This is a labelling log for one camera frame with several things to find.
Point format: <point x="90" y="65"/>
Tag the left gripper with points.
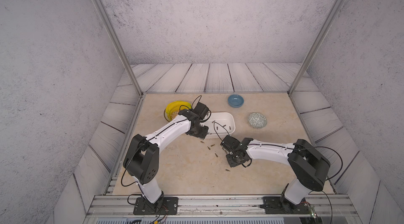
<point x="203" y="134"/>

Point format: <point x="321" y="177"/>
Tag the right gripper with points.
<point x="230" y="163"/>

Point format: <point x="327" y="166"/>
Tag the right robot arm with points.
<point x="309" y="165"/>

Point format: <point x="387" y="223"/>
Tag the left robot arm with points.
<point x="142" y="157"/>

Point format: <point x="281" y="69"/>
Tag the white storage box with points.
<point x="216" y="129"/>

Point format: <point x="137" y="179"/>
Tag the yellow bananas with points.
<point x="172" y="109"/>

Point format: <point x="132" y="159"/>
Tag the green patterned bowl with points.
<point x="257" y="120"/>

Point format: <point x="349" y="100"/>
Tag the blue bowl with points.
<point x="235" y="101"/>

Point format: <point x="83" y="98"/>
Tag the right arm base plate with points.
<point x="280" y="205"/>

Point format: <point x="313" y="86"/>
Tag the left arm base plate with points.
<point x="163" y="206"/>

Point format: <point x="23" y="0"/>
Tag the aluminium rail frame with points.
<point x="333" y="206"/>

